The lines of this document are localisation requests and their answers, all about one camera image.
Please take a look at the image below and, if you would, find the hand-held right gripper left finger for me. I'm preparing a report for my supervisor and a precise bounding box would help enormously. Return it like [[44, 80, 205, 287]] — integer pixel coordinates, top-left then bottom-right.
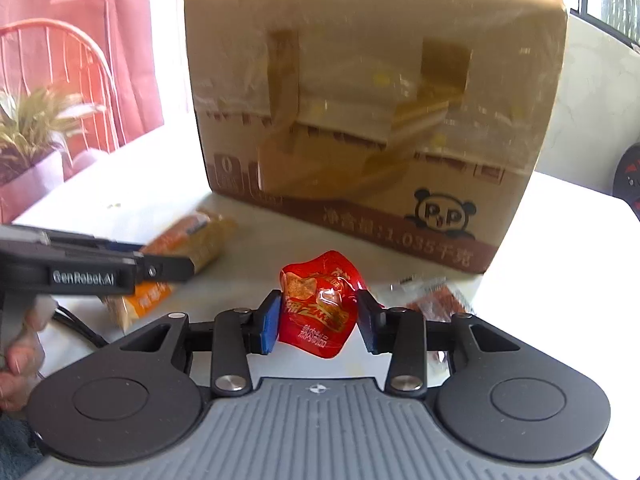
[[107, 289, 283, 397]]

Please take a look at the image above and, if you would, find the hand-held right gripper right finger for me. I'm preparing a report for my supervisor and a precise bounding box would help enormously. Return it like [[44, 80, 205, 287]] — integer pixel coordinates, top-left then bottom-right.
[[355, 289, 533, 397]]

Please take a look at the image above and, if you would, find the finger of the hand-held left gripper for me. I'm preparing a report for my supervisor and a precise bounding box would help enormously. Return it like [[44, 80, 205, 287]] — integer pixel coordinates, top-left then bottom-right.
[[0, 224, 147, 258], [134, 255, 197, 292]]

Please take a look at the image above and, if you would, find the long orange snack packet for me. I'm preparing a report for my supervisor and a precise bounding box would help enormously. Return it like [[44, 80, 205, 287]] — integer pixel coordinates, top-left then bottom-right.
[[102, 210, 238, 333]]

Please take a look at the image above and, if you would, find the bright red snack packet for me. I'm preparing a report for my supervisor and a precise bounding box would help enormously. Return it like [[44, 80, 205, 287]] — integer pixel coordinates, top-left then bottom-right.
[[277, 250, 368, 359]]

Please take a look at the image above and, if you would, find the cardboard box with plastic liner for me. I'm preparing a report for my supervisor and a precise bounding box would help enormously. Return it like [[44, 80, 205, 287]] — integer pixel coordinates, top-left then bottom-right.
[[184, 0, 571, 275]]

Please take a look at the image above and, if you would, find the person's left hand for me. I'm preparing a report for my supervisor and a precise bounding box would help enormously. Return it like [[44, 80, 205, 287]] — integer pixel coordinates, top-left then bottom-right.
[[0, 296, 56, 413]]

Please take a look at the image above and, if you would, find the small clear orange sachet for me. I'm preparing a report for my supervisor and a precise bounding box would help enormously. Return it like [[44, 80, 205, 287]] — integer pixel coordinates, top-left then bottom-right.
[[390, 275, 473, 323]]

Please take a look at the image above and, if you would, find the blue cloth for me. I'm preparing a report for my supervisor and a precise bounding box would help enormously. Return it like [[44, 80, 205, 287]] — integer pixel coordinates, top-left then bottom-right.
[[0, 412, 46, 480]]

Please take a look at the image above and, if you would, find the printed curtain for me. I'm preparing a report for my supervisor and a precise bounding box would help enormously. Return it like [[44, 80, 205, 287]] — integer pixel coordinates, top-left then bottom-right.
[[0, 0, 236, 225]]

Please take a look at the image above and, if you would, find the black cable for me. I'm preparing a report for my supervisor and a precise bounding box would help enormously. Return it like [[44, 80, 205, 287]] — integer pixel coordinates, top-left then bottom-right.
[[50, 302, 111, 348]]

